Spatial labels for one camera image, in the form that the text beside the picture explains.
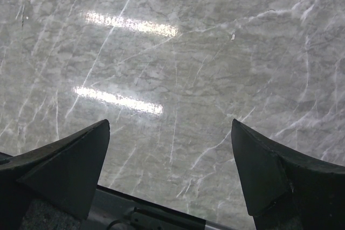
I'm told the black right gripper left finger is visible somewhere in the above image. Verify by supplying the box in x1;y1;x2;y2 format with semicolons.
1;120;110;229

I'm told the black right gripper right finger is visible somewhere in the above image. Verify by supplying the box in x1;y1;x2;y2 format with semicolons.
231;120;344;229

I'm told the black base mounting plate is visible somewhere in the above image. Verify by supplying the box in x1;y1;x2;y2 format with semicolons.
81;185;231;230

